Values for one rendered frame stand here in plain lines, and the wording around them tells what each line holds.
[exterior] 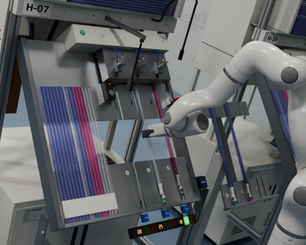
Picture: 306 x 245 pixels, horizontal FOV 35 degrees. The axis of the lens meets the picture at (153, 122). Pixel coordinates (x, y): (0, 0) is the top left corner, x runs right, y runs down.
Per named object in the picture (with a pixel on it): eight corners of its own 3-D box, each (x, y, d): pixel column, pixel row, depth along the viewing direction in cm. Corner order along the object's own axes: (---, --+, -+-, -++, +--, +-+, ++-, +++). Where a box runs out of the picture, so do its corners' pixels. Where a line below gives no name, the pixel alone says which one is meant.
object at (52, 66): (167, 120, 223) (175, 116, 219) (35, 127, 179) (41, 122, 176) (150, 54, 230) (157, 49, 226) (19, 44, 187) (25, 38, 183)
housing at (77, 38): (150, 63, 230) (170, 50, 220) (59, 58, 198) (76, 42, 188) (146, 47, 232) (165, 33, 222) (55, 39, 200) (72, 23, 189)
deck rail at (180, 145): (192, 202, 216) (201, 200, 211) (188, 203, 215) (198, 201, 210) (153, 54, 232) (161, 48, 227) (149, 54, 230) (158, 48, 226)
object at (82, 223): (188, 203, 215) (200, 200, 209) (55, 231, 171) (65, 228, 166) (188, 201, 215) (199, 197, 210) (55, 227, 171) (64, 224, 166)
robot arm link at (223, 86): (217, 74, 164) (164, 133, 178) (248, 86, 174) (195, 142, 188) (207, 57, 169) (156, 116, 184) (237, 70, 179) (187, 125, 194)
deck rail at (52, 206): (55, 231, 171) (64, 228, 167) (50, 232, 170) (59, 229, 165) (19, 44, 187) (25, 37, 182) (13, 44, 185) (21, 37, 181)
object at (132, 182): (192, 200, 213) (196, 198, 211) (58, 226, 169) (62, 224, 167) (180, 157, 217) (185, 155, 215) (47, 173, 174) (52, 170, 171)
